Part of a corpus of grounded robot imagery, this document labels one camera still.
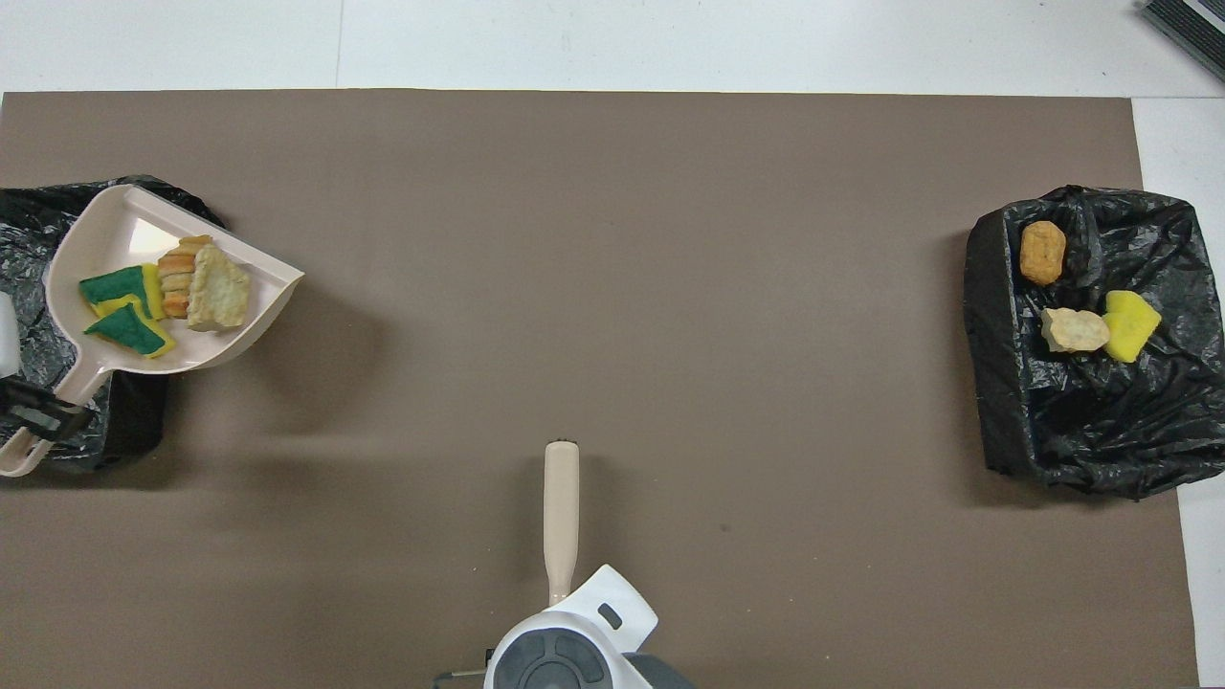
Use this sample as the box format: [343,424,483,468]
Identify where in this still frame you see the yellow sponge piece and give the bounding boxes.
[84,301,176,360]
[1102,290,1163,364]
[78,265,166,320]

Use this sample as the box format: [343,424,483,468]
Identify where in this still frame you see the beige plastic dustpan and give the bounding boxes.
[0,185,305,478]

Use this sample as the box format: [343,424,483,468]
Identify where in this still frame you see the striped croissant piece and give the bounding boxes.
[158,235,213,319]

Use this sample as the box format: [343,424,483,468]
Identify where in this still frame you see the striped bread slices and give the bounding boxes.
[188,244,252,332]

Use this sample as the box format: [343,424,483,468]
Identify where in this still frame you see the beige brush black bristles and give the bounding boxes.
[544,441,581,609]

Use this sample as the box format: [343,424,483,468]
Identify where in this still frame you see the brown bread roll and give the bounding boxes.
[1019,221,1067,286]

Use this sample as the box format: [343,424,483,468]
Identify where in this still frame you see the pale bread piece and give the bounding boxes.
[1041,307,1111,354]

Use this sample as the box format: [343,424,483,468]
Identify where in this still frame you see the bin with black bag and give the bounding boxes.
[964,185,1225,501]
[0,175,228,475]

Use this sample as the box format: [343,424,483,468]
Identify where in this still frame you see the brown table mat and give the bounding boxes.
[0,89,1202,689]

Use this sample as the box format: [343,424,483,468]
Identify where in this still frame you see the dark ribbed grey panel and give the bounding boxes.
[1139,0,1225,82]

